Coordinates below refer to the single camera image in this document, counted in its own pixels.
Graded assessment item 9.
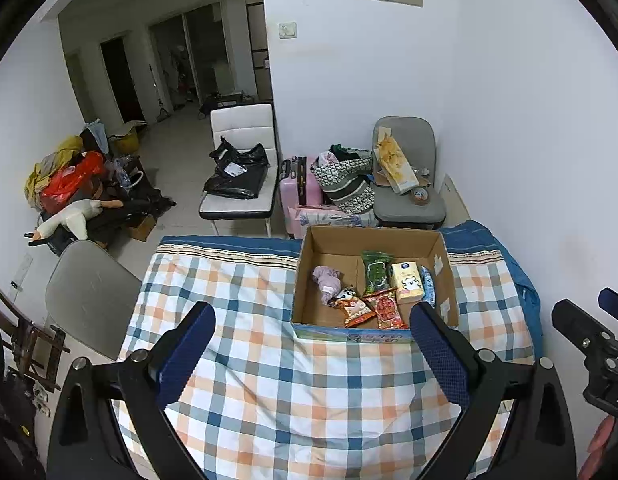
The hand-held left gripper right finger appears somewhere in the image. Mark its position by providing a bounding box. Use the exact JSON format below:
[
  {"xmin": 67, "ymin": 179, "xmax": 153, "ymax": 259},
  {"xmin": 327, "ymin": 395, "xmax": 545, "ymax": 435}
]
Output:
[{"xmin": 409, "ymin": 301, "xmax": 577, "ymax": 480}]

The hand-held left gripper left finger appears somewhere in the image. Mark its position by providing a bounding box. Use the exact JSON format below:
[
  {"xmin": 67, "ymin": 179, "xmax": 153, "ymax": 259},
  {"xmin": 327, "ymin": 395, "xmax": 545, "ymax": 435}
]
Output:
[{"xmin": 48, "ymin": 301, "xmax": 217, "ymax": 480}]

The red snack packet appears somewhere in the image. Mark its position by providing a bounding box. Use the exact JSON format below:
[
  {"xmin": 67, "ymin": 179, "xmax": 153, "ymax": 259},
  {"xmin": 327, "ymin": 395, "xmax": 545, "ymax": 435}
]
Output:
[{"xmin": 363, "ymin": 287, "xmax": 410, "ymax": 331}]

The blue snack bar packet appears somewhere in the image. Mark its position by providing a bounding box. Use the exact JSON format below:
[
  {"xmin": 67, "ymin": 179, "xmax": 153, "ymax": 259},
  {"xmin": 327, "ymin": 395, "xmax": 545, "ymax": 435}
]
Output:
[{"xmin": 419, "ymin": 265, "xmax": 438, "ymax": 306}]

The yellow tissue pack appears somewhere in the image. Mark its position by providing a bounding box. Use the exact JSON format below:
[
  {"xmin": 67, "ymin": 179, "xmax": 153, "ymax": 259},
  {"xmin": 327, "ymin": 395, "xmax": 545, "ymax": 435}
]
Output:
[{"xmin": 389, "ymin": 261, "xmax": 424, "ymax": 305}]

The orange cartoon snack packet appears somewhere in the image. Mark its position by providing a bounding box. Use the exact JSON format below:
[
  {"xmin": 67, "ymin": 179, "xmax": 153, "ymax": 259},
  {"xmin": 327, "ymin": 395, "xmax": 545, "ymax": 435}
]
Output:
[{"xmin": 329, "ymin": 286, "xmax": 377, "ymax": 329}]

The green snack packet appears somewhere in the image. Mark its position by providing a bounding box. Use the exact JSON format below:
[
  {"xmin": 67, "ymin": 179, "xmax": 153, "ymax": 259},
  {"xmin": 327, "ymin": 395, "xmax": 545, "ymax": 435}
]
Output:
[{"xmin": 360, "ymin": 250, "xmax": 394, "ymax": 296}]

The purple cloth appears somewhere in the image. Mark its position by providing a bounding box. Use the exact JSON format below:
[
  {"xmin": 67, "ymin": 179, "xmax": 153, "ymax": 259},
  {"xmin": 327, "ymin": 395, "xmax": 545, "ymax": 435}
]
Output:
[{"xmin": 311, "ymin": 266, "xmax": 344, "ymax": 306}]

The person's right hand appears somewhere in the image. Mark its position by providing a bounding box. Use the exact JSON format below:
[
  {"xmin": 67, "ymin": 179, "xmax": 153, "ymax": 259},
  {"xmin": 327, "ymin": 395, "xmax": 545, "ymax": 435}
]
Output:
[{"xmin": 578, "ymin": 415, "xmax": 617, "ymax": 480}]

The plaid blanket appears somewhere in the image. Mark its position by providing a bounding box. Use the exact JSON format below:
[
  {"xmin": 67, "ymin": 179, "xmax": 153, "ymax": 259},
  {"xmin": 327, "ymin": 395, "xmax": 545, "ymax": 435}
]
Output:
[{"xmin": 111, "ymin": 245, "xmax": 537, "ymax": 480}]

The grey plastic chair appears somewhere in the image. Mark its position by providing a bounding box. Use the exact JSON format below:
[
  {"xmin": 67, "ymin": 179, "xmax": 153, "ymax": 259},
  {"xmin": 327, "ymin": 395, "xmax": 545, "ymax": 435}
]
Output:
[{"xmin": 45, "ymin": 240, "xmax": 144, "ymax": 361}]

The small cardboard box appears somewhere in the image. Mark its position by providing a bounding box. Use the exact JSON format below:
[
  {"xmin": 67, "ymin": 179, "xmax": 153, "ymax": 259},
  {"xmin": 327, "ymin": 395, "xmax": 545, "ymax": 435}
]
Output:
[{"xmin": 126, "ymin": 215, "xmax": 158, "ymax": 242}]

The dark wooden chair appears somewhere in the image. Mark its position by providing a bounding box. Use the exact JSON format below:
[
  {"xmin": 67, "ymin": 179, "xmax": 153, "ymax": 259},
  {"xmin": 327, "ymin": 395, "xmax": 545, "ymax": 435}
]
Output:
[{"xmin": 0, "ymin": 280, "xmax": 70, "ymax": 393}]

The white board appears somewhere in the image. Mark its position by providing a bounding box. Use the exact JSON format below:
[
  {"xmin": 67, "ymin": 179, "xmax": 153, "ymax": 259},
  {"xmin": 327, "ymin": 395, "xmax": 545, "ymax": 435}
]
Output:
[{"xmin": 440, "ymin": 174, "xmax": 471, "ymax": 227}]

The black bag pile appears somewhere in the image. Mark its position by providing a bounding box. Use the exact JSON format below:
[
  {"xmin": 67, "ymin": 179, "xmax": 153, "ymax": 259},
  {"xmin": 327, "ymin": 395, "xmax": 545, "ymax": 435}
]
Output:
[{"xmin": 39, "ymin": 180, "xmax": 177, "ymax": 256}]

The floral printed pack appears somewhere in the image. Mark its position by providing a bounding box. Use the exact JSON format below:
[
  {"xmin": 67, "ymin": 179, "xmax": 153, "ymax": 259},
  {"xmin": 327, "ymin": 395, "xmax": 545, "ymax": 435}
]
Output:
[{"xmin": 294, "ymin": 205, "xmax": 376, "ymax": 232}]

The white goose plush toy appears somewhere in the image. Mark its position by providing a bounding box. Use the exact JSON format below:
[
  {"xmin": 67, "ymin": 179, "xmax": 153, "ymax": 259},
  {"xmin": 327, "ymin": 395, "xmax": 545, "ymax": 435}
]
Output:
[{"xmin": 31, "ymin": 199, "xmax": 124, "ymax": 242}]

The black backpack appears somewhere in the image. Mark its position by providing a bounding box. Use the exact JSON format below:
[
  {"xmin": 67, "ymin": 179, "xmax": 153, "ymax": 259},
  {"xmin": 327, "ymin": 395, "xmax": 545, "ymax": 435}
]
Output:
[{"xmin": 0, "ymin": 375, "xmax": 48, "ymax": 480}]

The black plastic bag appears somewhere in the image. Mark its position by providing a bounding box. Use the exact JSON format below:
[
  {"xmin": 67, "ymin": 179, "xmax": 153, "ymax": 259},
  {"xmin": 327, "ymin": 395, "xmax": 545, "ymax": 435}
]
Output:
[{"xmin": 203, "ymin": 136, "xmax": 270, "ymax": 201}]

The patterned tote bag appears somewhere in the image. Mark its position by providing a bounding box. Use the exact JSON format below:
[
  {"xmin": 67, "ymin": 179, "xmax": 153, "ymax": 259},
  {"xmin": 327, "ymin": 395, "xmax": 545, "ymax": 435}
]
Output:
[{"xmin": 309, "ymin": 145, "xmax": 376, "ymax": 215}]

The yellow snack box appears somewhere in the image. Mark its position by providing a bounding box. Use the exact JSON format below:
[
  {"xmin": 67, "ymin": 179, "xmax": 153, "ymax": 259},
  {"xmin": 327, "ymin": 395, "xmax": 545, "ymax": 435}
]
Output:
[{"xmin": 374, "ymin": 127, "xmax": 421, "ymax": 196}]

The pink suitcase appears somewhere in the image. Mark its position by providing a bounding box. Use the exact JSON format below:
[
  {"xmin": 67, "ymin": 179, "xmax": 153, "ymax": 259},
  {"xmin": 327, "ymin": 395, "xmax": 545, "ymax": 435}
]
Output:
[{"xmin": 279, "ymin": 156, "xmax": 324, "ymax": 238}]

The red plastic bag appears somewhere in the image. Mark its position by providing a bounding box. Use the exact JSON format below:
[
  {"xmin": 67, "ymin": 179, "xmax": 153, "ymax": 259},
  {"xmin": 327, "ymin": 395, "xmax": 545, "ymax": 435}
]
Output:
[{"xmin": 39, "ymin": 151, "xmax": 106, "ymax": 211}]

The yellow bin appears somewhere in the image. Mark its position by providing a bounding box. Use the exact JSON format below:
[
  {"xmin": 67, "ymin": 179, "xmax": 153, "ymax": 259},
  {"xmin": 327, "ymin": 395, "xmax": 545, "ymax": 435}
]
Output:
[{"xmin": 110, "ymin": 121, "xmax": 147, "ymax": 157}]

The grey padded chair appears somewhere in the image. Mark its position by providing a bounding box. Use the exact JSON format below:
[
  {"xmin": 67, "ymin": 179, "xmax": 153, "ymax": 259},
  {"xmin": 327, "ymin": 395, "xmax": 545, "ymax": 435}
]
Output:
[{"xmin": 371, "ymin": 116, "xmax": 447, "ymax": 231}]

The yellow cloth bundle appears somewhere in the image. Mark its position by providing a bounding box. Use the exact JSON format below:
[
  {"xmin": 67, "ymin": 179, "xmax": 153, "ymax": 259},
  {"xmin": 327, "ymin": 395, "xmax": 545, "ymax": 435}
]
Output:
[{"xmin": 24, "ymin": 135, "xmax": 84, "ymax": 211}]

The light blue cloth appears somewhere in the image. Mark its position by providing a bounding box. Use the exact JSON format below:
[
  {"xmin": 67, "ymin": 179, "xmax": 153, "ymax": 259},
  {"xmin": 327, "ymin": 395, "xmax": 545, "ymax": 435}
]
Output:
[{"xmin": 81, "ymin": 119, "xmax": 110, "ymax": 155}]

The white chair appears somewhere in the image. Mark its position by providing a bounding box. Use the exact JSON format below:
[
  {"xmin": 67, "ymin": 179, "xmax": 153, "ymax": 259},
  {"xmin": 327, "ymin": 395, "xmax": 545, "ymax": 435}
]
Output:
[{"xmin": 198, "ymin": 103, "xmax": 281, "ymax": 236}]

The glass sliding door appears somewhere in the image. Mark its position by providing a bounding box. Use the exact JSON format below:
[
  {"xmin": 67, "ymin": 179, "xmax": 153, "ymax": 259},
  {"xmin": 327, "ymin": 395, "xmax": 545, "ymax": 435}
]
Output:
[{"xmin": 148, "ymin": 2, "xmax": 231, "ymax": 111}]

